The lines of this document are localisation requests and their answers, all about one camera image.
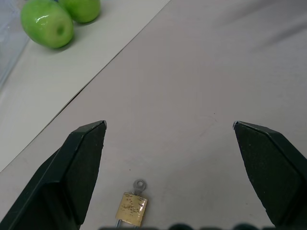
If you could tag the brass padlock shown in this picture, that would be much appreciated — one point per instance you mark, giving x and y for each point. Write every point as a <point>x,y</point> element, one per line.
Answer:
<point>132,208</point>

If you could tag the cream table mat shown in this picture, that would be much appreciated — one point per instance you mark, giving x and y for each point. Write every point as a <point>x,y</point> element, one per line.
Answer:
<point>60,76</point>

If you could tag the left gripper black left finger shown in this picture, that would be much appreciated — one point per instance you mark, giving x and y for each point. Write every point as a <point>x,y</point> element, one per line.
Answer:
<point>55,177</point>

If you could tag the grey-tan table mat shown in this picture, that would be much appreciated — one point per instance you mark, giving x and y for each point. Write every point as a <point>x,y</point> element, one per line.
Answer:
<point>182,83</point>

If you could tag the clear plastic storage box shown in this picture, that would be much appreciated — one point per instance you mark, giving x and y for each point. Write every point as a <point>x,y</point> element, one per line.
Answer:
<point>10,36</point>

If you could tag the green apple with dark pit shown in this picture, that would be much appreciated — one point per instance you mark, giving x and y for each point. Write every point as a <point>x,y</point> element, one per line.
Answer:
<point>45,24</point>

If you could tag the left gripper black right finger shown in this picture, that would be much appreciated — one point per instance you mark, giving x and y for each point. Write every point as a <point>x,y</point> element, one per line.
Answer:
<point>268,167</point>

